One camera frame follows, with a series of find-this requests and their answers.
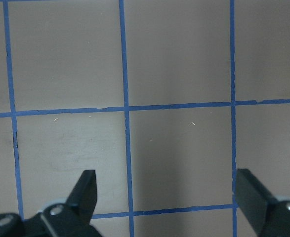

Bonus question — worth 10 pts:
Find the left gripper view black right finger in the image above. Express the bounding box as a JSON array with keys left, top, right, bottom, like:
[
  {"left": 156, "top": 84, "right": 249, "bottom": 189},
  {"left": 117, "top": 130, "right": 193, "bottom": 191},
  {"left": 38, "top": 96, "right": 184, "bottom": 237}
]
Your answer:
[{"left": 235, "top": 168, "right": 290, "bottom": 237}]

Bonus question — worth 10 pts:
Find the left gripper view black left finger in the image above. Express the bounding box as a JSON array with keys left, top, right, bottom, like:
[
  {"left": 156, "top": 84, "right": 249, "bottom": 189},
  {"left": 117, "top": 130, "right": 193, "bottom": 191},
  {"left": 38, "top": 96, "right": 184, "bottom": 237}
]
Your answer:
[{"left": 0, "top": 170, "right": 102, "bottom": 237}]

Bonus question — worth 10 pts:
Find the brown paper table cover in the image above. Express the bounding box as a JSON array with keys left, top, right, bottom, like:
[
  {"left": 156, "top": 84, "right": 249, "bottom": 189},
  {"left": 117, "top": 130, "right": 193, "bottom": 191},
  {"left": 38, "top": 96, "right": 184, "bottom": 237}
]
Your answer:
[{"left": 0, "top": 0, "right": 290, "bottom": 237}]

